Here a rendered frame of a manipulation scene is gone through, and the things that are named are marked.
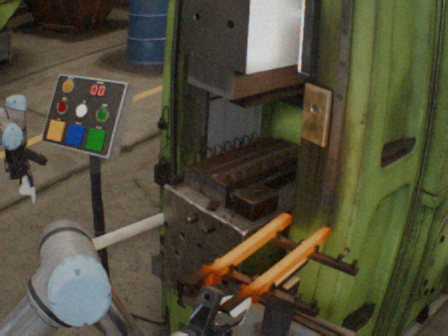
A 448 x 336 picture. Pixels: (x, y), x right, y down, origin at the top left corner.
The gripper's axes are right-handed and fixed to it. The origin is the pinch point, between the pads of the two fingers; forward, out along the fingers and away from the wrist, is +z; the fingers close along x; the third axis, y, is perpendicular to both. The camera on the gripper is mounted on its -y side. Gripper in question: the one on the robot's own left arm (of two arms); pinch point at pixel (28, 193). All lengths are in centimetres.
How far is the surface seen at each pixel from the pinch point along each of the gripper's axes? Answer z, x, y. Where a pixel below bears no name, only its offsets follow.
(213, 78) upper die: -38, 31, -54
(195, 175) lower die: -3, 25, -53
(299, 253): -10, 84, -41
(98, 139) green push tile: -7.8, -9.5, -35.3
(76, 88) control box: -22, -29, -35
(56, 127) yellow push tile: -8.6, -28.3, -25.3
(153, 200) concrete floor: 94, -112, -127
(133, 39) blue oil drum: 64, -385, -273
